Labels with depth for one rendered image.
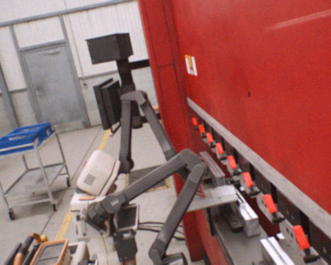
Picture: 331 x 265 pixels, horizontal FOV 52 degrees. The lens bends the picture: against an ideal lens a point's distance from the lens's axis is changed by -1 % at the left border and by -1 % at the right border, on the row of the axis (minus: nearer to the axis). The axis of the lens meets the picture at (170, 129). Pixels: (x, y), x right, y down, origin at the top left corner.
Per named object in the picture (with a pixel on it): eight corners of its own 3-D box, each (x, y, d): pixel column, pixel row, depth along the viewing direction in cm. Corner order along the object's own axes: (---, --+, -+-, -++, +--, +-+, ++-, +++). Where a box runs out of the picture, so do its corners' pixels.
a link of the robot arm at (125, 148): (124, 90, 190) (118, 88, 180) (148, 91, 187) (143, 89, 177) (120, 170, 192) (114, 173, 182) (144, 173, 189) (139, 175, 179)
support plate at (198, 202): (181, 197, 192) (181, 195, 191) (227, 186, 194) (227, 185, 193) (187, 212, 174) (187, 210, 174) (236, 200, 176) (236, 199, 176)
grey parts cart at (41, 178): (31, 191, 521) (12, 132, 496) (73, 183, 521) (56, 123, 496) (7, 222, 434) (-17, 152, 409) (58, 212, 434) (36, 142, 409)
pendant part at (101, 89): (116, 116, 315) (107, 78, 305) (128, 115, 313) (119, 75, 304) (102, 131, 272) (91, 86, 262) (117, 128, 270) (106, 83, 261)
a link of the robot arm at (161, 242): (199, 160, 141) (194, 162, 131) (211, 167, 140) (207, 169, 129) (151, 249, 145) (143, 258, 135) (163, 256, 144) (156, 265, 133)
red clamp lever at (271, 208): (262, 194, 110) (273, 223, 104) (274, 191, 110) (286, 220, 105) (261, 196, 111) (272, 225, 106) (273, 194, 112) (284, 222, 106)
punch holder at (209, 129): (208, 146, 209) (203, 120, 205) (222, 143, 210) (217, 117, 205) (214, 154, 194) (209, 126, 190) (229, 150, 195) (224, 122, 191)
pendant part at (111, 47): (123, 128, 326) (102, 37, 304) (149, 124, 322) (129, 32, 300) (110, 146, 277) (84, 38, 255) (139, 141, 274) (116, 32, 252)
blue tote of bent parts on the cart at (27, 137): (7, 148, 456) (3, 136, 452) (43, 141, 457) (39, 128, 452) (-5, 157, 422) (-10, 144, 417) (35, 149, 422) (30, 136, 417)
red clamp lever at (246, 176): (241, 172, 129) (250, 195, 124) (251, 169, 129) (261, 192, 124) (240, 174, 131) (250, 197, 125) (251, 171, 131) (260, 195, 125)
